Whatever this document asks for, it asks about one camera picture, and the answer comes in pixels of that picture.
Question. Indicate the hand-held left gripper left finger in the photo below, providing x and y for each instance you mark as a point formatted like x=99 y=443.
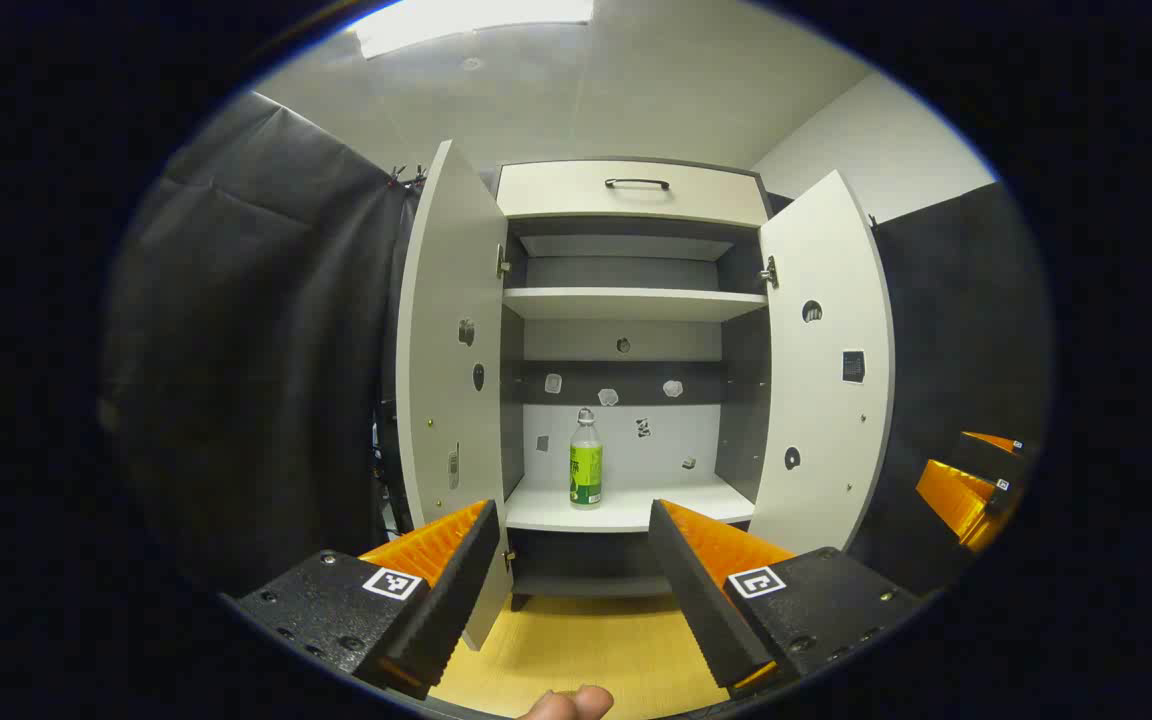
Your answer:
x=456 y=600

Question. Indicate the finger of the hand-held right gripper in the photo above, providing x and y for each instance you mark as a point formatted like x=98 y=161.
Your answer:
x=986 y=462
x=951 y=495

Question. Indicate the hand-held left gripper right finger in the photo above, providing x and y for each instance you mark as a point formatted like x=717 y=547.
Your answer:
x=696 y=600

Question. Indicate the white and grey cabinet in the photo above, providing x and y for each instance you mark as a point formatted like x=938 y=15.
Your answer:
x=626 y=510

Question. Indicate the white cabinet door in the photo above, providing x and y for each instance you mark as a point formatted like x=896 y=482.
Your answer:
x=826 y=400
x=446 y=350

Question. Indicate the green label plastic bottle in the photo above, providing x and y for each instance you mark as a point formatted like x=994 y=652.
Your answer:
x=586 y=470

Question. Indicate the metal door hinge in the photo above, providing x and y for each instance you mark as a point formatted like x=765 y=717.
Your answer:
x=503 y=262
x=769 y=272

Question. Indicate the white inner cabinet shelf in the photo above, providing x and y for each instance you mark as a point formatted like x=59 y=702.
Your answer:
x=626 y=303

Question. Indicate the white cabinet drawer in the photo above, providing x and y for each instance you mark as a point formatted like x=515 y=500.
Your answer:
x=556 y=195

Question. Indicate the black backdrop cloth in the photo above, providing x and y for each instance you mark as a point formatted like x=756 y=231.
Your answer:
x=256 y=350

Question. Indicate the ceiling light panel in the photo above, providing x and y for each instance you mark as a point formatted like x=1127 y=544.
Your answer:
x=466 y=25

